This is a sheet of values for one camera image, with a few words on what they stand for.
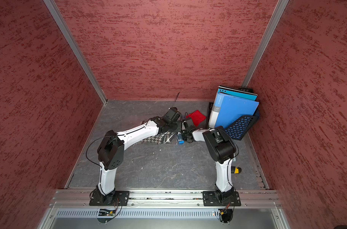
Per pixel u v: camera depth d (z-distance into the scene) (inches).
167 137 36.7
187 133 32.3
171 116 27.4
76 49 34.5
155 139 36.3
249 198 29.9
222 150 20.9
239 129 34.6
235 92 33.5
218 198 25.8
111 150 19.7
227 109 34.9
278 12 28.6
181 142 34.4
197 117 42.6
